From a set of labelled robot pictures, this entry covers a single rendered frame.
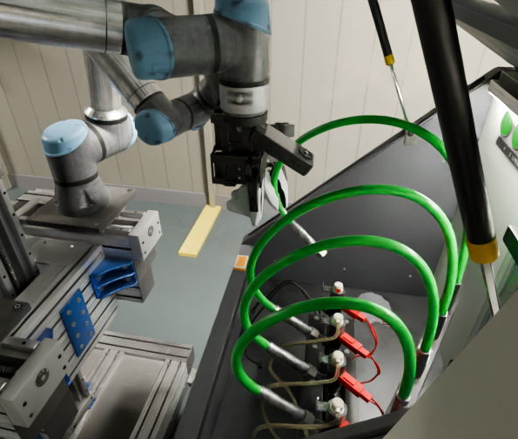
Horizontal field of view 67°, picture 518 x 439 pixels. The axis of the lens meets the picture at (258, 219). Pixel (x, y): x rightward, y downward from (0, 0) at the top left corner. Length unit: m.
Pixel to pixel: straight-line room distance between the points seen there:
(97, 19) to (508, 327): 0.60
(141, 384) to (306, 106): 1.86
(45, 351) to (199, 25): 0.67
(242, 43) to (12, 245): 0.80
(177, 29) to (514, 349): 0.47
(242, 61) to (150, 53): 0.12
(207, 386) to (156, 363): 1.00
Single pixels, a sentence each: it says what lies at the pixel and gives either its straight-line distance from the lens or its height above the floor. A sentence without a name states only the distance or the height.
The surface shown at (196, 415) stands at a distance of 0.79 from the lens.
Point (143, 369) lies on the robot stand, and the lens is 1.80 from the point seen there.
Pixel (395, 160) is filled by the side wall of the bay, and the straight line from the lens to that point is 0.97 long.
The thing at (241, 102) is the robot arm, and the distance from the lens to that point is 0.58.
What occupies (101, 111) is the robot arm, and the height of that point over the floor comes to 1.29.
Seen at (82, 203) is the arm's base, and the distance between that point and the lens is 1.18.
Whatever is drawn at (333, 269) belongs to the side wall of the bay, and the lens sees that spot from 1.15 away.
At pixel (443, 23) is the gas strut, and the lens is 0.24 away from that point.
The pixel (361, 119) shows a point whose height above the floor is 1.41.
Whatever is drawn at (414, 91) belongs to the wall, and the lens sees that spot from 2.63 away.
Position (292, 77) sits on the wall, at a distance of 2.60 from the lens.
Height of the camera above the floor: 1.63
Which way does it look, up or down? 34 degrees down
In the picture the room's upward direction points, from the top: straight up
